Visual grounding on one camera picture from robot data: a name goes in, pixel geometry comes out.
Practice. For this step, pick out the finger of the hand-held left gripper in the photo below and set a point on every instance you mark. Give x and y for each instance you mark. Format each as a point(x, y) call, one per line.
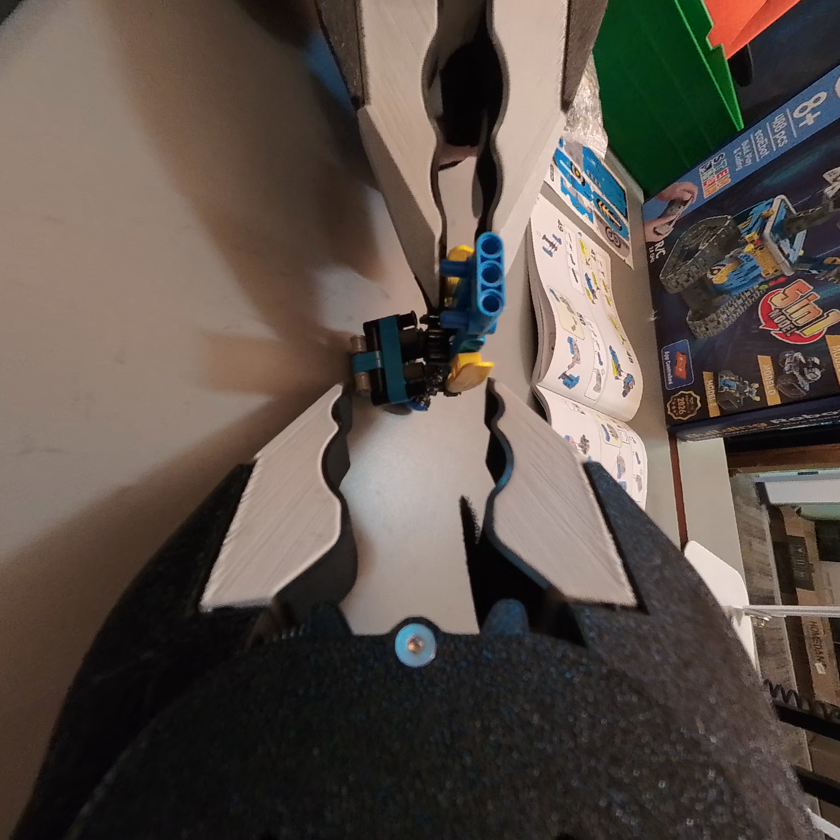
point(394, 105)
point(532, 92)

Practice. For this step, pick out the open instruction booklet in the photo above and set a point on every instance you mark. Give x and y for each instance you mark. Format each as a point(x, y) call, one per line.
point(584, 328)

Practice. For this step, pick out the blue yellow brick assembly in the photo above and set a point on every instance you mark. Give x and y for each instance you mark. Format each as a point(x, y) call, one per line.
point(488, 276)

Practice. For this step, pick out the grey desk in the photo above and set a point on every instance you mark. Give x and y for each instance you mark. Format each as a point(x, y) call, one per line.
point(158, 263)

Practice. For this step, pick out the green box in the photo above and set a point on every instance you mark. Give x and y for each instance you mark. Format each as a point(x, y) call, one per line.
point(656, 79)

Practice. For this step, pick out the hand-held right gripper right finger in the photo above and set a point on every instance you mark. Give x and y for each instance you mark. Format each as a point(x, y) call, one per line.
point(558, 525)

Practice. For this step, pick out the dark blue toy box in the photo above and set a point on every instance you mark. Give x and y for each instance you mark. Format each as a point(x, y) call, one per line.
point(748, 276)

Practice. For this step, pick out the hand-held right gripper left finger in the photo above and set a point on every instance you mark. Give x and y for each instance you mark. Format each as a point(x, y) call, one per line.
point(282, 525)

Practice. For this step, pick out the orange box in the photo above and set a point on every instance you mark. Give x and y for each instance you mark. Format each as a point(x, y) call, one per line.
point(748, 20)

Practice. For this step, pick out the blue sticker sheet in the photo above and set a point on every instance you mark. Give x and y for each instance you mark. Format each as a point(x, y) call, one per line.
point(591, 197)

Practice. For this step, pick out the clear plastic parts bag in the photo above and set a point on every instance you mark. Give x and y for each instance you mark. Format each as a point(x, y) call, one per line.
point(584, 105)

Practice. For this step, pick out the blue beam with black pins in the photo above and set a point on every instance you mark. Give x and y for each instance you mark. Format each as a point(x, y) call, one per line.
point(381, 357)

